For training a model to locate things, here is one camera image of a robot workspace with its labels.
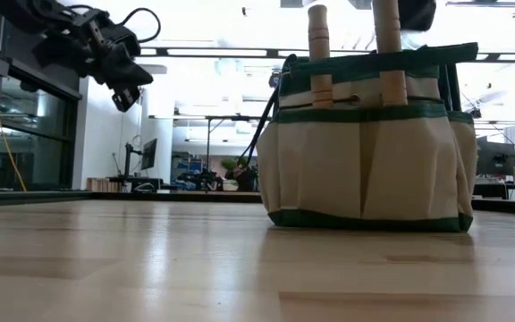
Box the overhead light bar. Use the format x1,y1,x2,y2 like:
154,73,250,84
139,46,515,64

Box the large dark monitor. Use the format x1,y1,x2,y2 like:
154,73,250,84
476,135,515,179

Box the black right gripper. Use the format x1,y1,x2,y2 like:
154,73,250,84
397,0,438,33

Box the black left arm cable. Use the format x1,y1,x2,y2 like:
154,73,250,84
117,5,163,46

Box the cream canvas green-trimmed garden bag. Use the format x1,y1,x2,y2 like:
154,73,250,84
238,41,481,234

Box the dark monitor on arm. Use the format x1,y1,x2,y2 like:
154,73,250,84
139,138,158,172

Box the green-handled pruning shears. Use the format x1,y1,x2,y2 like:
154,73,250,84
437,62,463,114

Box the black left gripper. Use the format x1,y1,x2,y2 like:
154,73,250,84
31,7,156,114

